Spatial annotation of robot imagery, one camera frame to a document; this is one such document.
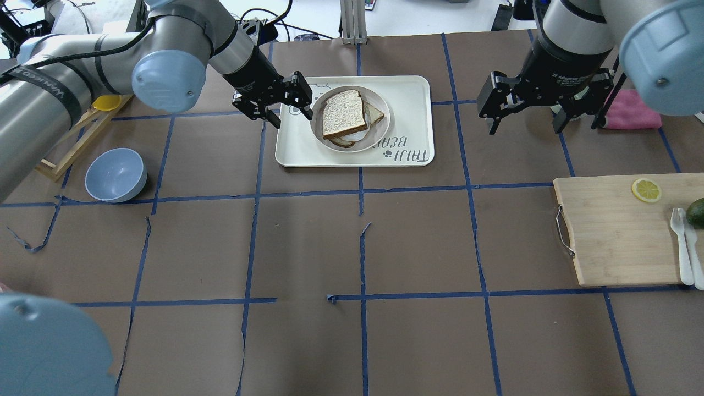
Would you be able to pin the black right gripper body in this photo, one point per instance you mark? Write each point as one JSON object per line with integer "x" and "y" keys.
{"x": 556, "y": 72}

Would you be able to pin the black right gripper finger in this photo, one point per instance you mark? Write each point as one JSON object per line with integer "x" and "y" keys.
{"x": 493, "y": 123}
{"x": 561, "y": 118}

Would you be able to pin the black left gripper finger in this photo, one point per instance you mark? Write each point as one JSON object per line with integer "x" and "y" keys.
{"x": 306, "y": 111}
{"x": 271, "y": 117}

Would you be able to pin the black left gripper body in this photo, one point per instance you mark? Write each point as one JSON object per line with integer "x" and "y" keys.
{"x": 252, "y": 72}

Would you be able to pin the round cream plate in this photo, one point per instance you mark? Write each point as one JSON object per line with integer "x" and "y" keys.
{"x": 377, "y": 132}

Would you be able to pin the white bread slice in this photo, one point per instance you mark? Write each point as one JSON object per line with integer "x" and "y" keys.
{"x": 343, "y": 114}

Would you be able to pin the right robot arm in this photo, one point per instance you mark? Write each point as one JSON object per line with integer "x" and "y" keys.
{"x": 584, "y": 51}

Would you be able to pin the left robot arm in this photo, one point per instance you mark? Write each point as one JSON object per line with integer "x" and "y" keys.
{"x": 50, "y": 347}

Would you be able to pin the bread slice under egg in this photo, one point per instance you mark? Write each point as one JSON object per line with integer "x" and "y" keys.
{"x": 372, "y": 116}

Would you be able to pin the pink cloth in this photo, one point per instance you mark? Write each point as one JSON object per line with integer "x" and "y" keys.
{"x": 629, "y": 112}

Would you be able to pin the cream bear serving tray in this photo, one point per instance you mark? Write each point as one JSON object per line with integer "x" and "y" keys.
{"x": 409, "y": 142}

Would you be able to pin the black power adapter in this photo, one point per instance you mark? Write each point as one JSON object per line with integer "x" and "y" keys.
{"x": 502, "y": 18}

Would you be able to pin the lemon half slice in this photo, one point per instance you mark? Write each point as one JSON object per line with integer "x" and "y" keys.
{"x": 646, "y": 190}

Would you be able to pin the wooden cutting board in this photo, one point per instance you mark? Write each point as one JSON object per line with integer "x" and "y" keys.
{"x": 619, "y": 240}

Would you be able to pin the wooden mug rack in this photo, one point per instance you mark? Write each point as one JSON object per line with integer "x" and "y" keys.
{"x": 90, "y": 125}

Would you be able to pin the white plastic fork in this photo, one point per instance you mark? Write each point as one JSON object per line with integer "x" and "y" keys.
{"x": 677, "y": 226}

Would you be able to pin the blue bowl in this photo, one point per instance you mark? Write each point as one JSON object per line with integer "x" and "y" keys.
{"x": 115, "y": 176}

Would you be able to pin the avocado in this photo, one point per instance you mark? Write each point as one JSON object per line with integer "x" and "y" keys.
{"x": 695, "y": 214}

